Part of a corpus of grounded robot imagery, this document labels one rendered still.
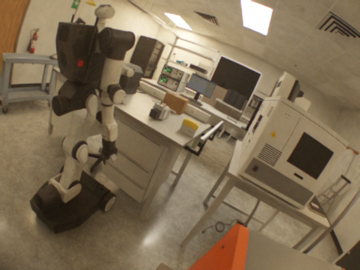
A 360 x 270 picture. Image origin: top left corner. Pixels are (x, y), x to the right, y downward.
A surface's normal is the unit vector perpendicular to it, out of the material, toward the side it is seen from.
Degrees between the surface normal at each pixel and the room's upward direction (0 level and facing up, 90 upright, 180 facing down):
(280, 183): 90
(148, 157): 90
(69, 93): 54
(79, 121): 78
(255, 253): 0
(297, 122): 90
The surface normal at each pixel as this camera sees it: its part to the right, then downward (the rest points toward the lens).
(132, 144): -0.37, 0.19
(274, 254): 0.39, -0.86
